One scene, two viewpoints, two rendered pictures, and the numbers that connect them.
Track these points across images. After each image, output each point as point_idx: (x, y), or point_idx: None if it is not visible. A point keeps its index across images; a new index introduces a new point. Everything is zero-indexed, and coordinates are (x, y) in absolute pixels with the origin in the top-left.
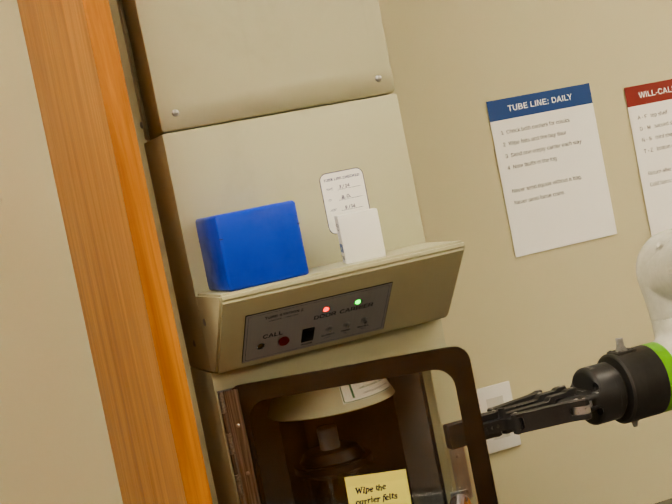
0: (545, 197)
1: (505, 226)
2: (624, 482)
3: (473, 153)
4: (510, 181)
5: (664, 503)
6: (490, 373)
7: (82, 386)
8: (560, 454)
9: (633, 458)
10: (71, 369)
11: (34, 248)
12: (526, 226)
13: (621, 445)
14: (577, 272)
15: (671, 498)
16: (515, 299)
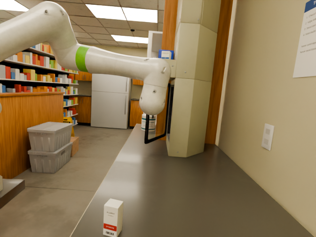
0: (313, 49)
1: (294, 63)
2: (296, 199)
3: (294, 29)
4: (302, 42)
5: (289, 217)
6: (272, 120)
7: (224, 89)
8: (280, 165)
9: (304, 194)
10: (224, 85)
11: (226, 60)
12: (300, 64)
13: (301, 183)
14: (314, 91)
15: (298, 222)
16: (287, 96)
